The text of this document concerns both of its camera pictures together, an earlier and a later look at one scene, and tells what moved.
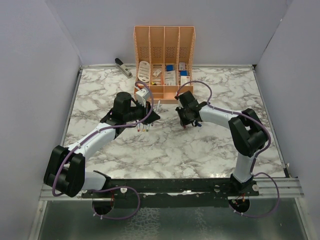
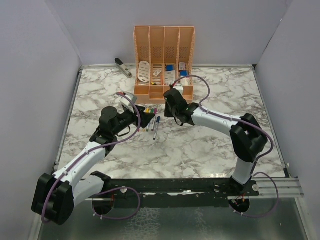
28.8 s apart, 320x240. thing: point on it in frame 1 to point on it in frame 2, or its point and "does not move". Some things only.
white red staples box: (184, 79) does not move
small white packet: (157, 72) does not move
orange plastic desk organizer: (163, 57) does not move
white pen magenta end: (158, 106) to (153, 122)
